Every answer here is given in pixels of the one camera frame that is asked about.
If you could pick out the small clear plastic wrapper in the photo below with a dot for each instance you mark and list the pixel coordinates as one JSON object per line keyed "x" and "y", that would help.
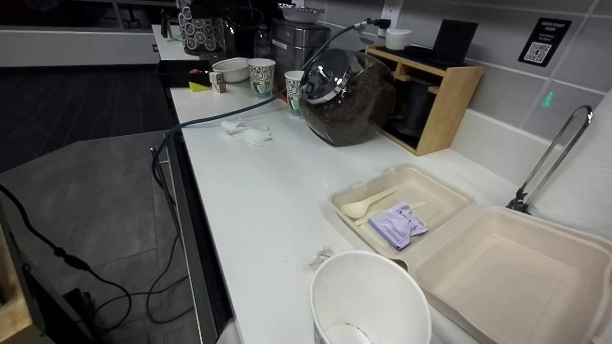
{"x": 320, "y": 259}

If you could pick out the clear water bottle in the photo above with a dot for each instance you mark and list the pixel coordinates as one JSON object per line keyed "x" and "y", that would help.
{"x": 262, "y": 43}

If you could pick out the light wooden shelf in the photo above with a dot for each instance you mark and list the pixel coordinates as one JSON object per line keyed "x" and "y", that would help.
{"x": 452, "y": 108}

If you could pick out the purple packets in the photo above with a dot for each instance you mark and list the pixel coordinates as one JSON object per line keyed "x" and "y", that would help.
{"x": 396, "y": 227}

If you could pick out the black QR code sign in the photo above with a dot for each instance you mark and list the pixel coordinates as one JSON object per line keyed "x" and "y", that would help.
{"x": 544, "y": 41}

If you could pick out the large white paper bowl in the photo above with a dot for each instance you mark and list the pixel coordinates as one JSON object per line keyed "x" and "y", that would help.
{"x": 370, "y": 299}

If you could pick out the patterned paper cup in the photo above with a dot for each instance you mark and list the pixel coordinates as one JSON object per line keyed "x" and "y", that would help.
{"x": 261, "y": 78}

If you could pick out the white wall outlet with plug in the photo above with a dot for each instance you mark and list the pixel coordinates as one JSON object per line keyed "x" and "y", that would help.
{"x": 391, "y": 13}

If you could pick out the small white container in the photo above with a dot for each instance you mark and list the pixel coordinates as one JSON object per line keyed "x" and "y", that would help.
{"x": 398, "y": 39}

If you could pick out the stainless steel box appliance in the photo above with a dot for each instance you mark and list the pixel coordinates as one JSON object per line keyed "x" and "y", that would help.
{"x": 297, "y": 49}

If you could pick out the small printed candy packet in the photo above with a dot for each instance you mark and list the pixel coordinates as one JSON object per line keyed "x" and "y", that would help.
{"x": 217, "y": 83}

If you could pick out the black appliance inside shelf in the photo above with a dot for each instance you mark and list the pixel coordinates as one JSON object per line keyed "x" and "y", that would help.
{"x": 414, "y": 108}

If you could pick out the black plastic tray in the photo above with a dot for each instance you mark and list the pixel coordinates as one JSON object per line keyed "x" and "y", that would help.
{"x": 182, "y": 74}

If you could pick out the beige clamshell food container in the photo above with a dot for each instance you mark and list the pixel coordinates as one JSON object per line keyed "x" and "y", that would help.
{"x": 509, "y": 280}

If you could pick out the white plastic spoon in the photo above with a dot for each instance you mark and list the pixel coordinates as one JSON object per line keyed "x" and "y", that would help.
{"x": 356, "y": 210}

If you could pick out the black device on shelf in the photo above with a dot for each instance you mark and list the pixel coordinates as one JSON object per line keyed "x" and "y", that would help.
{"x": 456, "y": 41}

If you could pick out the yellow candy packet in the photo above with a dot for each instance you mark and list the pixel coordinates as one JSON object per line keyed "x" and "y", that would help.
{"x": 199, "y": 87}

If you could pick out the patterned ceramic bowl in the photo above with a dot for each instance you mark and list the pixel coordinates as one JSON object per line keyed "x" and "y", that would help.
{"x": 301, "y": 13}

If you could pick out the crumpled clear wrapper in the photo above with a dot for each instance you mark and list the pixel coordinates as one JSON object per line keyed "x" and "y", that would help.
{"x": 251, "y": 135}

